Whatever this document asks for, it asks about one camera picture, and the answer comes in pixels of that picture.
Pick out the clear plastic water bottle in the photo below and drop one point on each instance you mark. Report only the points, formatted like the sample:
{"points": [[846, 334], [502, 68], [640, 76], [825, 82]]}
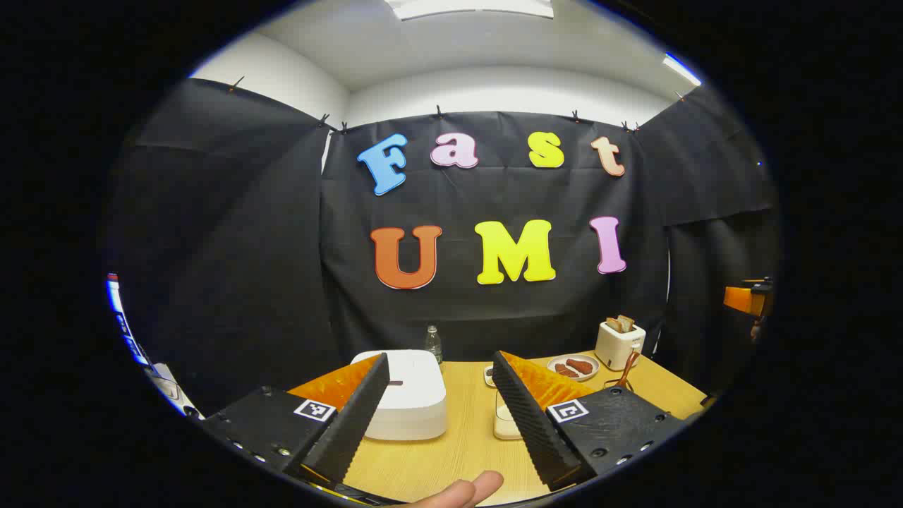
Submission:
{"points": [[433, 346]]}

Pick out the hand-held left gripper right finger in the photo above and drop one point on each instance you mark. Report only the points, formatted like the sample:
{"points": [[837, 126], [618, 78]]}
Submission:
{"points": [[532, 423]]}

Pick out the clear container of rice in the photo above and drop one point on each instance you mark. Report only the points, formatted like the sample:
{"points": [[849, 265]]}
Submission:
{"points": [[504, 427]]}

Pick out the large ceiling light panel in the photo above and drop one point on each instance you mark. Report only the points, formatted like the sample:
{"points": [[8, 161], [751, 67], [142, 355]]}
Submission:
{"points": [[469, 7]]}

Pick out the white divided grain tray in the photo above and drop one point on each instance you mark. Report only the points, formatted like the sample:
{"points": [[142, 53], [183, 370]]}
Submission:
{"points": [[489, 375]]}

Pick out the brown wooden spoon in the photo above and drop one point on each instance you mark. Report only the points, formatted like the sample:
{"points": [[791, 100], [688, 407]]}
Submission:
{"points": [[630, 367]]}

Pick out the small ceiling light panel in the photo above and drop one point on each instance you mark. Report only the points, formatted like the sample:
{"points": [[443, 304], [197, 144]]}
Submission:
{"points": [[681, 69]]}

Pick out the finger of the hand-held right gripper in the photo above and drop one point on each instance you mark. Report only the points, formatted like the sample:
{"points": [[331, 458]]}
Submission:
{"points": [[741, 300]]}

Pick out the white toaster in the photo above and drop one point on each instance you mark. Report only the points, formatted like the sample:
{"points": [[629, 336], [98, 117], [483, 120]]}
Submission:
{"points": [[617, 349]]}

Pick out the toasted bread slice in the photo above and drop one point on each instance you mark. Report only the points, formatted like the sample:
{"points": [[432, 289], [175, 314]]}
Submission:
{"points": [[613, 325], [627, 322]]}

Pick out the brown meat piece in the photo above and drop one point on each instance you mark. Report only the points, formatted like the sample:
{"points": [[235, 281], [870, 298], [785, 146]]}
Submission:
{"points": [[580, 365], [566, 370]]}

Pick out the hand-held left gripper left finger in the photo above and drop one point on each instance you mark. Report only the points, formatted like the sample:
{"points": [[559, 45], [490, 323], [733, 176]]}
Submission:
{"points": [[353, 423]]}

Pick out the white rice cooker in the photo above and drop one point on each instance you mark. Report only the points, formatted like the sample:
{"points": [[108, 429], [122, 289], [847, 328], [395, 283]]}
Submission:
{"points": [[416, 402]]}

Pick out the white round plate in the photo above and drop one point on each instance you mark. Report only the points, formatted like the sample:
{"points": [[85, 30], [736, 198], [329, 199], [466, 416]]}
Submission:
{"points": [[589, 376]]}

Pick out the black backdrop cloth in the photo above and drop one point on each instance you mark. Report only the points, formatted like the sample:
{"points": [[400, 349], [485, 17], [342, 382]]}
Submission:
{"points": [[282, 282]]}

